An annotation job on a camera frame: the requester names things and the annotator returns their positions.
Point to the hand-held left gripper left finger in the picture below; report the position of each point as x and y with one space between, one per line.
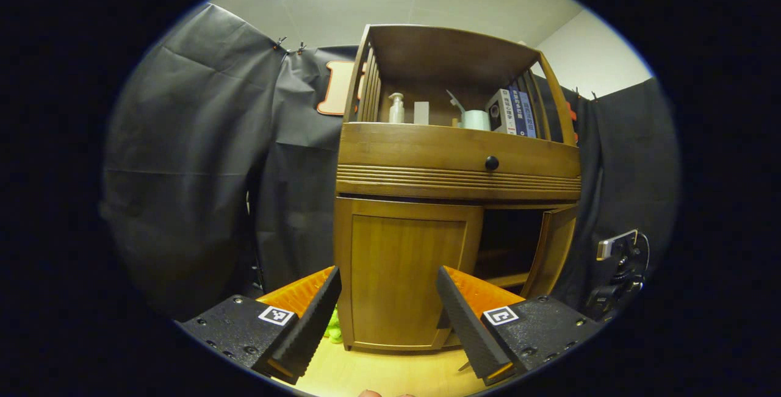
314 324

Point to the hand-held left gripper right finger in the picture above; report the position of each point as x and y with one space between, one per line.
464 324

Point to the wooden shoe cabinet door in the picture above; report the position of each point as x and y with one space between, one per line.
552 244
396 263

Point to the wooden double-door shoe cabinet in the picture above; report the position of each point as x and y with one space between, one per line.
451 55

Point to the green toy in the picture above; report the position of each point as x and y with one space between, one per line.
334 330

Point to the wooden inner shelf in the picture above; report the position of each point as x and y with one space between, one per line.
506 278

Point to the black round drawer knob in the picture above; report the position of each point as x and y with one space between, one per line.
492 163

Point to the wooden ribbed drawer front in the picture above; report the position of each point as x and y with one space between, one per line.
415 153

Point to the mint green cup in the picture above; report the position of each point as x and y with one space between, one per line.
476 121

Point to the grey and white book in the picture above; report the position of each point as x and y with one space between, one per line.
499 113

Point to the white rectangular block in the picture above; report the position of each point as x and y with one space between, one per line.
421 114

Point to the light blue book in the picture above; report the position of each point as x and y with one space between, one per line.
528 116

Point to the dark blue book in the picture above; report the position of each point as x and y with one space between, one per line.
517 110

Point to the white pump bottle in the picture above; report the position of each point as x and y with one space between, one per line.
396 111

